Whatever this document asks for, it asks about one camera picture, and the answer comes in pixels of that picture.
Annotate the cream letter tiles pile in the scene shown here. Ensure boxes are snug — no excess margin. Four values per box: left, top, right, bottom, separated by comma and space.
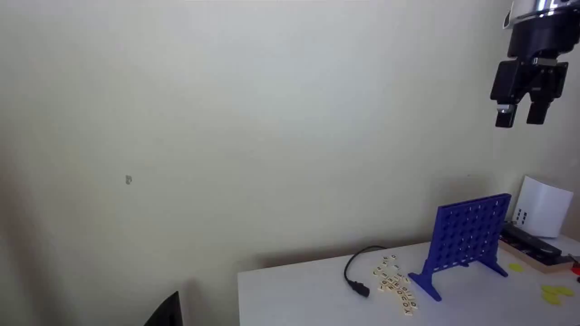
370, 252, 422, 317

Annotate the black power cable with plug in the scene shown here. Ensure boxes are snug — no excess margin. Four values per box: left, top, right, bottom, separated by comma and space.
343, 243, 388, 299

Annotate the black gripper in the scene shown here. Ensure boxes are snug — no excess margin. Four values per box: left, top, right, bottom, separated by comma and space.
489, 7, 580, 129

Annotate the white perforated speaker box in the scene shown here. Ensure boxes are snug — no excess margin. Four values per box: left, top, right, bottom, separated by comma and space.
513, 174, 575, 239

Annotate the blue gameboard with holes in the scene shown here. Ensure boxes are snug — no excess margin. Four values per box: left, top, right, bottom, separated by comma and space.
408, 192, 513, 303

